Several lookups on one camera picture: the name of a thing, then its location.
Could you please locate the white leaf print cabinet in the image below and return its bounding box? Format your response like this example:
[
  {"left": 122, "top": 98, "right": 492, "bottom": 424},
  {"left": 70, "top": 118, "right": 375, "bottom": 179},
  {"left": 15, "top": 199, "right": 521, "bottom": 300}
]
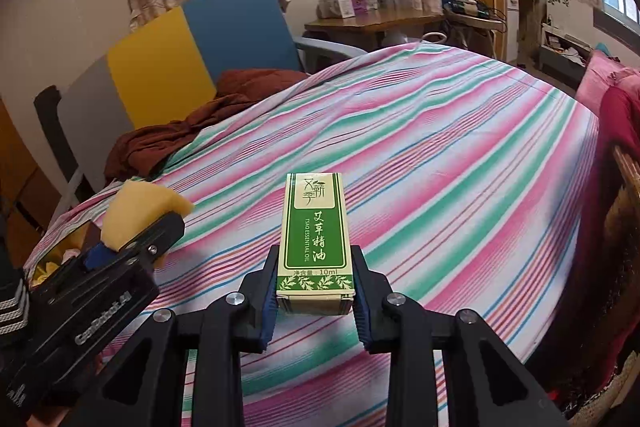
[{"left": 540, "top": 0, "right": 596, "bottom": 78}]

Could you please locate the pink bedding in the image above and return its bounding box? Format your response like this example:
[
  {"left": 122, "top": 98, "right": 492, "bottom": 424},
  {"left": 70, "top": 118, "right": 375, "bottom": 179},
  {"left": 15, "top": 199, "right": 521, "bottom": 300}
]
[{"left": 575, "top": 49, "right": 640, "bottom": 168}]

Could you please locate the wooden shelf cabinet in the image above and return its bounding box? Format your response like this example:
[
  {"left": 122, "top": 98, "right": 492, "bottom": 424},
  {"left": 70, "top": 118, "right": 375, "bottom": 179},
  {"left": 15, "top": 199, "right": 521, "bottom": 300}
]
[{"left": 457, "top": 0, "right": 546, "bottom": 62}]

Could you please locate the wooden desk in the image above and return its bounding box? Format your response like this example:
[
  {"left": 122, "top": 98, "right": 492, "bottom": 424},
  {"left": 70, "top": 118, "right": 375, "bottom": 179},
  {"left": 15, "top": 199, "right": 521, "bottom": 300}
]
[{"left": 304, "top": 9, "right": 446, "bottom": 52}]

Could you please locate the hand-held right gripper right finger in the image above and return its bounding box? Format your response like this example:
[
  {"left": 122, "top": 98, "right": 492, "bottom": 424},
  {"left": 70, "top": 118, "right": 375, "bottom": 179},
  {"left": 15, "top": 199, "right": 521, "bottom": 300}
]
[{"left": 350, "top": 244, "right": 568, "bottom": 427}]

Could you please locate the grey yellow blue chair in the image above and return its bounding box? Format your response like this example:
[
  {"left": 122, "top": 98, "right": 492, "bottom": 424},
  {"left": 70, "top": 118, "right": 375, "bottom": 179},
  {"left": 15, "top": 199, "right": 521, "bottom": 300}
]
[{"left": 56, "top": 0, "right": 368, "bottom": 198}]

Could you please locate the small yellow sponge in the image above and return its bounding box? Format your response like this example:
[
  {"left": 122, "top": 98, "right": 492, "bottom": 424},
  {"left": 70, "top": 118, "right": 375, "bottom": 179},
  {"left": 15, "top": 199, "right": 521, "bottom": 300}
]
[{"left": 100, "top": 179, "right": 195, "bottom": 270}]

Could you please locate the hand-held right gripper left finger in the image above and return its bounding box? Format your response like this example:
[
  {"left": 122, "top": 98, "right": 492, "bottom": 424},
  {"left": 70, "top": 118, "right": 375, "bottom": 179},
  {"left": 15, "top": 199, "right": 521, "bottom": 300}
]
[{"left": 75, "top": 244, "right": 281, "bottom": 427}]

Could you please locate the wicker chair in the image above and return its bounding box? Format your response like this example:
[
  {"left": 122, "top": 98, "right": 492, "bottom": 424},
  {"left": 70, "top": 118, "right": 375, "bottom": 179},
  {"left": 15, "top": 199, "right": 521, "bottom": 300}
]
[{"left": 597, "top": 147, "right": 640, "bottom": 427}]

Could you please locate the wooden wardrobe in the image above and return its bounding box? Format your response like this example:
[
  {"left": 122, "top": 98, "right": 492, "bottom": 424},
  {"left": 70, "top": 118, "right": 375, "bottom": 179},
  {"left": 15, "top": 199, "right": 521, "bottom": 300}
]
[{"left": 0, "top": 99, "right": 61, "bottom": 268}]

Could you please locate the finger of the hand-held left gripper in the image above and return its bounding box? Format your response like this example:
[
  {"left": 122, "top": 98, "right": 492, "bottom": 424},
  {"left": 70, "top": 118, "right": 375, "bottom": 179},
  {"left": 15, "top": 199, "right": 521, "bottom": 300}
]
[
  {"left": 119, "top": 212, "right": 186, "bottom": 267},
  {"left": 81, "top": 242, "right": 122, "bottom": 271}
]

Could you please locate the green cream small box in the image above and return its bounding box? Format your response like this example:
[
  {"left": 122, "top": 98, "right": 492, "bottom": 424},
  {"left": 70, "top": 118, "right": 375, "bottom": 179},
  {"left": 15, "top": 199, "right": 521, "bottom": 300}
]
[{"left": 276, "top": 172, "right": 357, "bottom": 317}]

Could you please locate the brown jacket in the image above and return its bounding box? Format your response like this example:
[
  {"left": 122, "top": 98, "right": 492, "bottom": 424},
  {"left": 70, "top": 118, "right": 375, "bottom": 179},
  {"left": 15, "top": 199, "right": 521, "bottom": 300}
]
[{"left": 104, "top": 69, "right": 311, "bottom": 182}]

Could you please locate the striped tablecloth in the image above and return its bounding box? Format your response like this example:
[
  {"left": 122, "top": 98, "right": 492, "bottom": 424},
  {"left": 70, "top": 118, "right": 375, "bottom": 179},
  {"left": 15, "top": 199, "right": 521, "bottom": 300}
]
[{"left": 22, "top": 44, "right": 601, "bottom": 427}]

